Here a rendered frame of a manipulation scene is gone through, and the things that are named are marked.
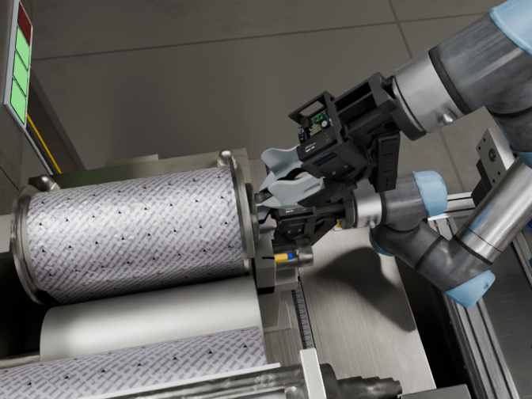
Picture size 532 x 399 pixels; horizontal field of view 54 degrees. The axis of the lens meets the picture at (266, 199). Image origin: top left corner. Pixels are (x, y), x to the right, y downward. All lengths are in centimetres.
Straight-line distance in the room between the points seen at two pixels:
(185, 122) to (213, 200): 177
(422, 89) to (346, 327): 56
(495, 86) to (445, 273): 44
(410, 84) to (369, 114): 5
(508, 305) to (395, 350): 94
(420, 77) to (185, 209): 29
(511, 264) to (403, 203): 115
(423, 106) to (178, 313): 36
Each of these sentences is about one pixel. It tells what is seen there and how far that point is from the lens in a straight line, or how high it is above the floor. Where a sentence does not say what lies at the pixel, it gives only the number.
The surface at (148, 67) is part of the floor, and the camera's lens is 262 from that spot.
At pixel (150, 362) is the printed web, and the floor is 139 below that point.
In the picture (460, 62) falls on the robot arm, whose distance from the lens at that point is 53.
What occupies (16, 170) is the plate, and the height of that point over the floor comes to 116.
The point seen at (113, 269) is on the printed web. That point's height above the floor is 127.
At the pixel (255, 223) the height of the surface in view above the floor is 127.
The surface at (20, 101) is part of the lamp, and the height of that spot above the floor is 118.
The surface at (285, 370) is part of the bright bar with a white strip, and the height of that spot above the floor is 145.
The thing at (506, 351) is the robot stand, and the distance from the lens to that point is 183.
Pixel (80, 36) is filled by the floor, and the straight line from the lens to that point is 286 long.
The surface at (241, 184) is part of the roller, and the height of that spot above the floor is 131.
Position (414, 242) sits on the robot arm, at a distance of 91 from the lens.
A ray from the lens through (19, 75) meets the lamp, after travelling 98.
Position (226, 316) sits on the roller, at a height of 123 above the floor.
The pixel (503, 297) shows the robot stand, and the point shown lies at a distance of 189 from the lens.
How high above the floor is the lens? 184
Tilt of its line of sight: 60 degrees down
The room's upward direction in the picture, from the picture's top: straight up
